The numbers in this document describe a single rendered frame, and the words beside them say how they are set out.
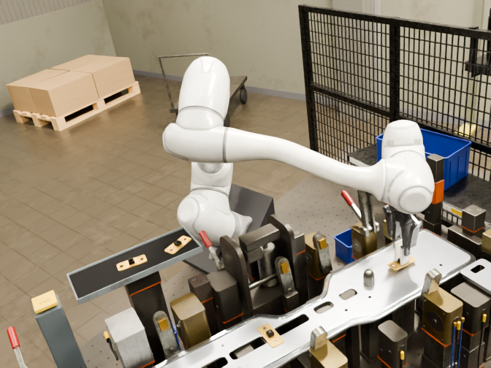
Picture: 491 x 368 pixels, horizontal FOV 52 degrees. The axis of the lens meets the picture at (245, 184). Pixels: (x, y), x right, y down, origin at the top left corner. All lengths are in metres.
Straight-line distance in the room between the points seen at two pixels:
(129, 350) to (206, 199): 0.74
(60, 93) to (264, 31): 2.44
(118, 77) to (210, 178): 5.01
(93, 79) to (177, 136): 5.24
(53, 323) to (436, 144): 1.47
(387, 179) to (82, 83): 5.53
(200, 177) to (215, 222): 0.18
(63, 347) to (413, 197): 1.01
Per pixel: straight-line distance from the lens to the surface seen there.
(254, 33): 6.02
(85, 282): 1.50
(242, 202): 2.12
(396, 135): 1.35
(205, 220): 1.90
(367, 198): 1.62
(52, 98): 6.28
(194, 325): 1.42
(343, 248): 2.08
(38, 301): 1.50
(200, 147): 1.37
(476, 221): 1.73
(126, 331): 1.37
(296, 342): 1.39
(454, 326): 1.46
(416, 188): 1.20
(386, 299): 1.50
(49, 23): 7.74
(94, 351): 1.98
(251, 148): 1.37
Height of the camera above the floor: 2.01
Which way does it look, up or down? 29 degrees down
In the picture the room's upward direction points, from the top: 9 degrees counter-clockwise
